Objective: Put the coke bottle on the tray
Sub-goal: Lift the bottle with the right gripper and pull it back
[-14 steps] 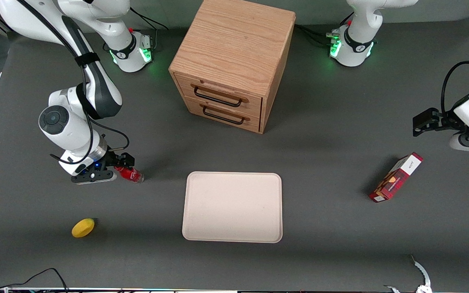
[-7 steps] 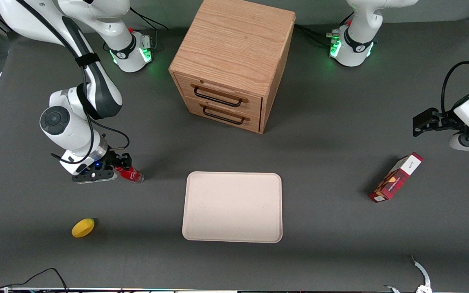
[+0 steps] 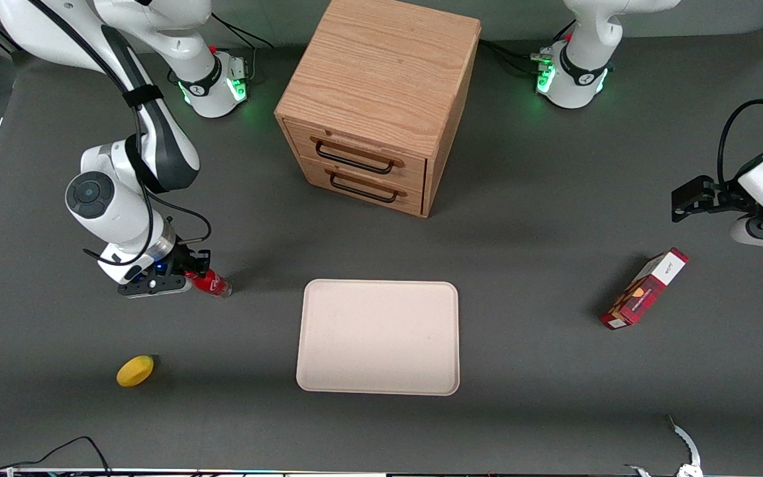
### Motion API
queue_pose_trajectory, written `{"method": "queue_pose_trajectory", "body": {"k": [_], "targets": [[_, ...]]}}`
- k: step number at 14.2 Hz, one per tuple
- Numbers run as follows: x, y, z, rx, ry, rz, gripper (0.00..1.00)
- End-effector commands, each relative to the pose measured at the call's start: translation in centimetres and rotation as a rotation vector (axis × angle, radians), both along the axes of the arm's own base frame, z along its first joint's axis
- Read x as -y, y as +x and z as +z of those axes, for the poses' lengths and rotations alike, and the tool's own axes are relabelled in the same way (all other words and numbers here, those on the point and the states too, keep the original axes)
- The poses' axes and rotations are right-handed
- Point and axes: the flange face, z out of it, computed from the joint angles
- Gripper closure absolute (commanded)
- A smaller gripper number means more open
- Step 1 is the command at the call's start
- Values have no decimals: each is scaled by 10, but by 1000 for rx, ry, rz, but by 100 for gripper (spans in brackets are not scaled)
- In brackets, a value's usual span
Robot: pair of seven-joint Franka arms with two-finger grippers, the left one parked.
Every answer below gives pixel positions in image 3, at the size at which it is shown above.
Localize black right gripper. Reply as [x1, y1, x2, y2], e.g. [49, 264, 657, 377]
[154, 241, 213, 281]

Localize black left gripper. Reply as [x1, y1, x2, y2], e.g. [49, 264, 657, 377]
[671, 175, 756, 223]

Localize red coke bottle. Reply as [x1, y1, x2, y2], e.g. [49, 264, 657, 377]
[186, 268, 232, 299]

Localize beige rectangular tray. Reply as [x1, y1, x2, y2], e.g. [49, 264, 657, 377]
[295, 279, 461, 397]

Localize red white snack box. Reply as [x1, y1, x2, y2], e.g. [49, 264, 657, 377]
[599, 247, 690, 331]

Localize yellow lemon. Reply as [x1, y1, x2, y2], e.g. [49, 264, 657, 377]
[116, 354, 156, 388]

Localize wooden drawer front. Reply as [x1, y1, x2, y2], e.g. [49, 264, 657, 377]
[285, 119, 428, 193]
[301, 156, 425, 217]

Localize white curved plastic strip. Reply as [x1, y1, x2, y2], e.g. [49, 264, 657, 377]
[623, 415, 704, 477]

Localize wooden drawer cabinet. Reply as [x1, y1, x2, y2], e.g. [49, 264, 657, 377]
[274, 0, 482, 219]

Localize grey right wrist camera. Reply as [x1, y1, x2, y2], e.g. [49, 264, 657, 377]
[117, 274, 192, 298]

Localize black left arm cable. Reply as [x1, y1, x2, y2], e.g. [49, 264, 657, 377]
[717, 99, 763, 190]

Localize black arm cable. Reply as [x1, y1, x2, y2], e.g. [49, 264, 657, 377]
[27, 0, 213, 268]
[717, 99, 763, 190]

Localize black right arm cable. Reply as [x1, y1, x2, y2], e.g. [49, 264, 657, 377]
[27, 0, 213, 268]

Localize black drawer handle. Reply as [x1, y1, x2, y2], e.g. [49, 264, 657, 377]
[329, 170, 399, 204]
[315, 140, 396, 176]

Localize black cable at table edge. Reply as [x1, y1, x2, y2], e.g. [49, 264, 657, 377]
[0, 435, 113, 477]

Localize black left base cables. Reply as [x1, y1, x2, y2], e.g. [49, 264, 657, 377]
[479, 20, 576, 78]

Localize black base cables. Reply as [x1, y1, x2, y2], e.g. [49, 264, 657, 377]
[209, 13, 276, 84]
[479, 20, 576, 78]

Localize black right base cables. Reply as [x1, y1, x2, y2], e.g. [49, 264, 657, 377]
[209, 13, 276, 84]

